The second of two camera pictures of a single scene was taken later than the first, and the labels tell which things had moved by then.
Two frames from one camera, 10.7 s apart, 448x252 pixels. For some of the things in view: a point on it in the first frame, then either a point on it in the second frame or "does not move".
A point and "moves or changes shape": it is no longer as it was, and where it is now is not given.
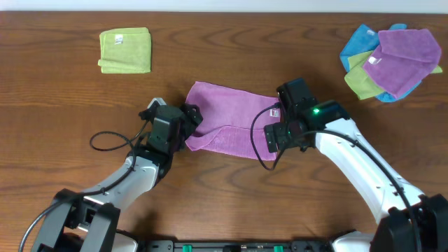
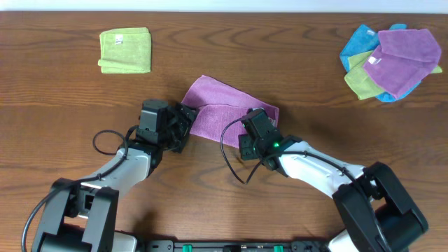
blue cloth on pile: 365,38 does not move
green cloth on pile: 360,82 does not move
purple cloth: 227,113 moves or changes shape
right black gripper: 271,138 to 247,149
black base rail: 236,246 does not move
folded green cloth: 126,50 does not move
